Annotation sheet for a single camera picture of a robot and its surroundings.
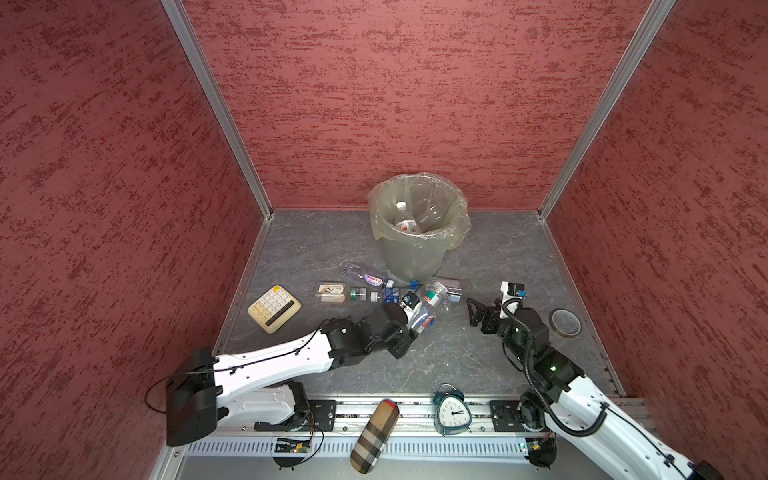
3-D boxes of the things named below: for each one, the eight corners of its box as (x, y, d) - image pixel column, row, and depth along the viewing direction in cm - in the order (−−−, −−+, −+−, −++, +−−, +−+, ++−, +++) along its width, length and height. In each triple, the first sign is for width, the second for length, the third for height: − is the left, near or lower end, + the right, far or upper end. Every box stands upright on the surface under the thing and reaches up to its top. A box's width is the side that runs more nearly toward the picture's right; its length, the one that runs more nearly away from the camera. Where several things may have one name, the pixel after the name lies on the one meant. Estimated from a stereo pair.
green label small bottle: (349, 304, 96) (348, 298, 92) (351, 292, 99) (349, 286, 95) (380, 304, 96) (379, 298, 93) (380, 292, 99) (380, 286, 95)
